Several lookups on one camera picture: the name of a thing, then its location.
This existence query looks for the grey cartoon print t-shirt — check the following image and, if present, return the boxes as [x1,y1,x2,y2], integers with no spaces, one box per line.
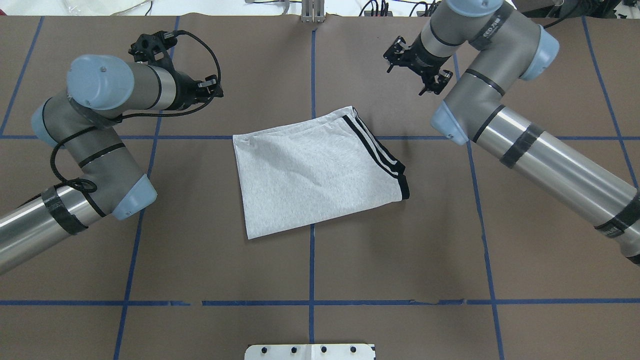
[232,105,410,240]

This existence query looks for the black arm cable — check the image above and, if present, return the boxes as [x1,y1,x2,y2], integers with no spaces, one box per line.
[49,30,223,201]

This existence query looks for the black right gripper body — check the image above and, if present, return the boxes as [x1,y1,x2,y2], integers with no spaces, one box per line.
[382,35,453,96]

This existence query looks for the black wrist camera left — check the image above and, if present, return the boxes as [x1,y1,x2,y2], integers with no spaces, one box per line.
[128,30,178,70]

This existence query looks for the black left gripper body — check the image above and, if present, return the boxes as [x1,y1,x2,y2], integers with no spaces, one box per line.
[174,72,224,110]

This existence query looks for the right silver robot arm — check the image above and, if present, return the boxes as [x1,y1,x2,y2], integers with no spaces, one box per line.
[383,0,640,265]

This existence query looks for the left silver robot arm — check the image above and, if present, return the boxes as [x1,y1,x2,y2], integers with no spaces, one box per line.
[1,54,223,274]

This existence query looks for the white mounting plate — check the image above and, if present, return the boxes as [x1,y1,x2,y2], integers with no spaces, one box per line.
[244,343,377,360]

